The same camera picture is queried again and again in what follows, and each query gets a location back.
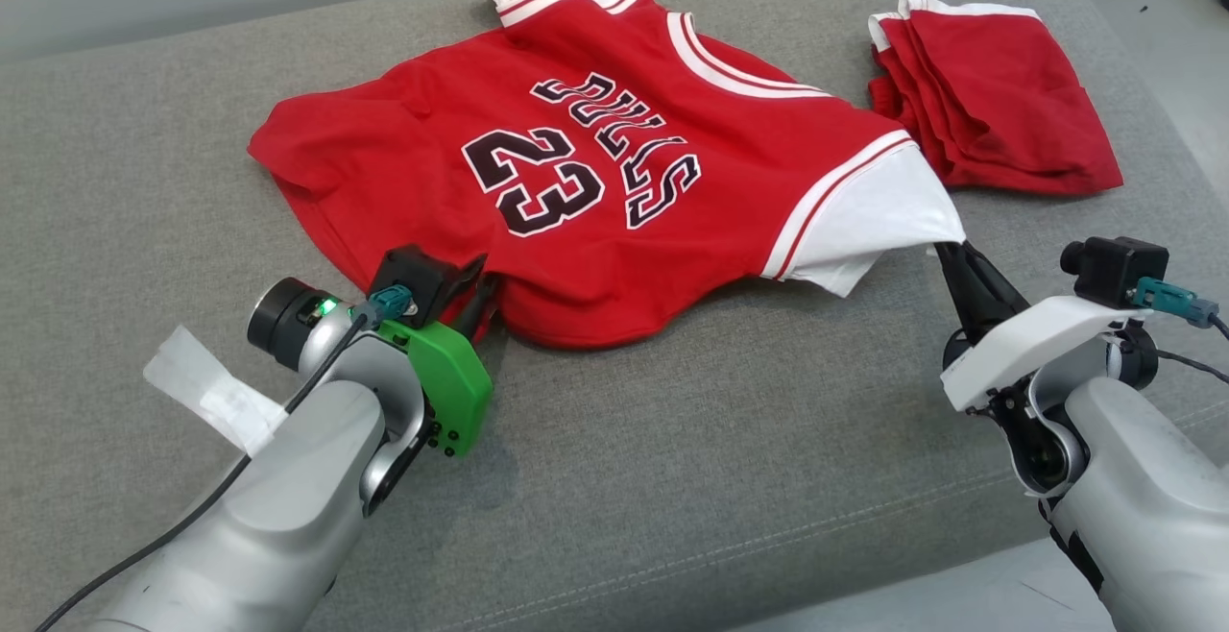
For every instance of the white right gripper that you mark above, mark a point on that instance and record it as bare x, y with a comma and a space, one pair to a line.
1027, 344

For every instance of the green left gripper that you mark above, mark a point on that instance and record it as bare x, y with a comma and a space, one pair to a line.
451, 392

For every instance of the red Bulls 23 jersey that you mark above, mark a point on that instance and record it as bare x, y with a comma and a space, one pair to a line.
403, 152

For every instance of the red shorts white trim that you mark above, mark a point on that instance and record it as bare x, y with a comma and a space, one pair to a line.
1008, 104

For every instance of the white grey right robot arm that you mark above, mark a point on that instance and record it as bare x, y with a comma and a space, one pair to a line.
1143, 488

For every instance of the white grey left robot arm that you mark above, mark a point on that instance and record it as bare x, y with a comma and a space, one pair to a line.
278, 517

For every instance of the grey fabric sofa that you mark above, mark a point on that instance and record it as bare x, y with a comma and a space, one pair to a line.
672, 478

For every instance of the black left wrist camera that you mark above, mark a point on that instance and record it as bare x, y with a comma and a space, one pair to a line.
418, 281

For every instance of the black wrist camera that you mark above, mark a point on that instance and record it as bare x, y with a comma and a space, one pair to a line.
1114, 267
418, 281

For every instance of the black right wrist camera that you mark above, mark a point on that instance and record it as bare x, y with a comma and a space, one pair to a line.
1114, 267

